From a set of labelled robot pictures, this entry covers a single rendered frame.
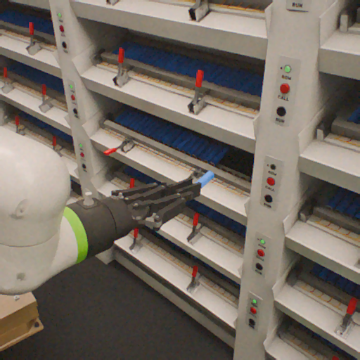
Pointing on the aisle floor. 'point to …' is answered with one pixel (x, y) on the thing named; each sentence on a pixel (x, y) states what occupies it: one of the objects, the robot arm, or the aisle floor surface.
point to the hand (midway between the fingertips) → (183, 190)
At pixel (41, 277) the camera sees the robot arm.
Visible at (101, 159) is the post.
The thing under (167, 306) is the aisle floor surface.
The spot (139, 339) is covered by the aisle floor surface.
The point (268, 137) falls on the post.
